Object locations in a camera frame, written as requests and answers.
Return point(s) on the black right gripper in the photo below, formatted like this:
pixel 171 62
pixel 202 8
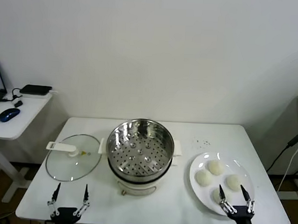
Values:
pixel 243 217

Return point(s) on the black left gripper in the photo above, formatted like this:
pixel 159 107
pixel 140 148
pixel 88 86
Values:
pixel 65 214

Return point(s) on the white steamed baozi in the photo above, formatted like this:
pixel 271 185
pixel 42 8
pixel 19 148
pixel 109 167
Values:
pixel 216 194
pixel 234 182
pixel 216 167
pixel 203 178

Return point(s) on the perforated steel steamer basket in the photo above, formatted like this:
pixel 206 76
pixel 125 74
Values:
pixel 162 140

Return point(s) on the white round plate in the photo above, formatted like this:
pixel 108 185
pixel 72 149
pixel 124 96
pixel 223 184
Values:
pixel 202 195

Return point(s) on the scattered brown crumbs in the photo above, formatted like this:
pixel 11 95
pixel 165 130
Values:
pixel 207 142

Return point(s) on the white electric cooker pot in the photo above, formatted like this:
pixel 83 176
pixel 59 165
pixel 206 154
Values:
pixel 135 185

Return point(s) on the white side desk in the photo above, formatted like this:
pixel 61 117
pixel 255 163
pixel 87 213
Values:
pixel 26 115

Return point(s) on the blue computer mouse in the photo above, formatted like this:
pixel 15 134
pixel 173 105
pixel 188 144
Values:
pixel 9 114

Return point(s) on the small black dongle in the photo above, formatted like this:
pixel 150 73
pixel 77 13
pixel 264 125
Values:
pixel 18 103

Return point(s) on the black flat hard drive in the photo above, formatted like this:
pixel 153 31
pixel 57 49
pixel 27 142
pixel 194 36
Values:
pixel 35 89

